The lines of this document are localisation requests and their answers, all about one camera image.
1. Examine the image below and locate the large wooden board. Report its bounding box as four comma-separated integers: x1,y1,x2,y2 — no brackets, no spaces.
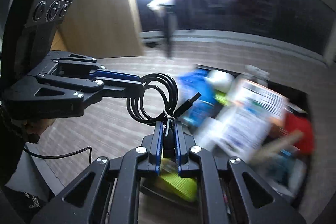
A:
60,0,143,59

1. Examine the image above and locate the black tripod stand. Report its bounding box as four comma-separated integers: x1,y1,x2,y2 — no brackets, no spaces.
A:
147,0,176,59

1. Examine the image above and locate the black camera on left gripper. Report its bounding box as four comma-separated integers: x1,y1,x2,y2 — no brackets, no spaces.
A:
1,0,73,85

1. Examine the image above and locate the blue wipes packet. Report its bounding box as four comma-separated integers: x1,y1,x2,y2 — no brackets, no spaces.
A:
178,69,216,127

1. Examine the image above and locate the red pouch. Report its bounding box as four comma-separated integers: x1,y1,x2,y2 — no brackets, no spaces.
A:
284,112,314,155

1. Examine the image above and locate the white printed paper packet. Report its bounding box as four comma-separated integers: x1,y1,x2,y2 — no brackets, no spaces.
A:
194,79,288,162

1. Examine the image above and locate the cream plastic recorder flute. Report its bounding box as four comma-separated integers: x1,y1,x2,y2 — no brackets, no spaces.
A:
249,130,304,165

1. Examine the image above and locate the person's left hand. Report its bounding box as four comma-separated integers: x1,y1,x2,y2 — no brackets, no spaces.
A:
11,119,56,136

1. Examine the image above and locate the black usb cable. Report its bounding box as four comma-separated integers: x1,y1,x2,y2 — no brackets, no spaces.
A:
126,73,202,127

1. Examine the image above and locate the black tray box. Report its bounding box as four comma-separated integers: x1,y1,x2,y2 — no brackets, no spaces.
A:
141,63,312,212

